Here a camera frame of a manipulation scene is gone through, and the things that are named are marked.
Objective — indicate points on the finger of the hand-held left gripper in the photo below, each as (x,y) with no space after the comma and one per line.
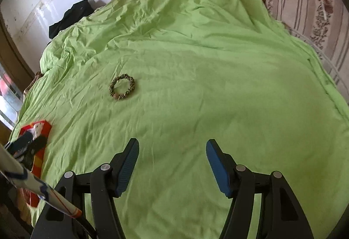
(20,142)
(36,145)

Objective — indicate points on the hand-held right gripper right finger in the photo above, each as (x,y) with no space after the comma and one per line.
(218,166)

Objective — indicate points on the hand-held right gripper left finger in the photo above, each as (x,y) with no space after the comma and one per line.
(126,165)

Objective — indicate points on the white printed tube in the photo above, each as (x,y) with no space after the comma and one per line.
(30,183)

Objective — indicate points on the window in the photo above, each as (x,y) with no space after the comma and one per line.
(8,92)

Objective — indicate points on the brown patterned cloth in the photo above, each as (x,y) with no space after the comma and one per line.
(34,81)

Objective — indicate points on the green blanket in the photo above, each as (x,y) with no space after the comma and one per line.
(190,64)

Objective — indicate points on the black cloth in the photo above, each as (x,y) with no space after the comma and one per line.
(72,17)

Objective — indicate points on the striped pillow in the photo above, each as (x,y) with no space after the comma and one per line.
(305,2)

